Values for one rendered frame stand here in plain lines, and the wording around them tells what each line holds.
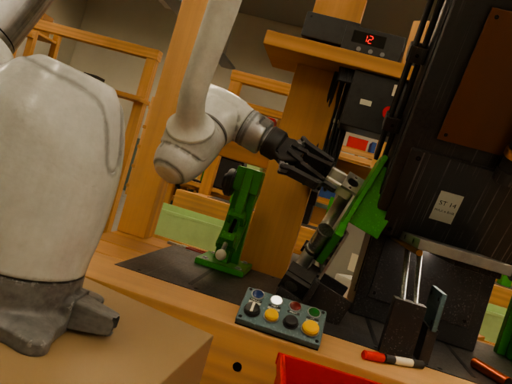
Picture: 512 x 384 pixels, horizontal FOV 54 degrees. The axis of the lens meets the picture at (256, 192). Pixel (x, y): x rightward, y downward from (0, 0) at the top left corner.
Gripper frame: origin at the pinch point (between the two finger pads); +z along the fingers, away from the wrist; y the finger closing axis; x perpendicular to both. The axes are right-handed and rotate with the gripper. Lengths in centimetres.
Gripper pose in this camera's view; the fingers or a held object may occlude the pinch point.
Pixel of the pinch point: (340, 183)
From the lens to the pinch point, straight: 119.0
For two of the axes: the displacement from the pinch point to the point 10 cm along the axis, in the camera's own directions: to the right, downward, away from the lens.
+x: -2.7, 6.1, 7.4
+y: 4.6, -6.0, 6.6
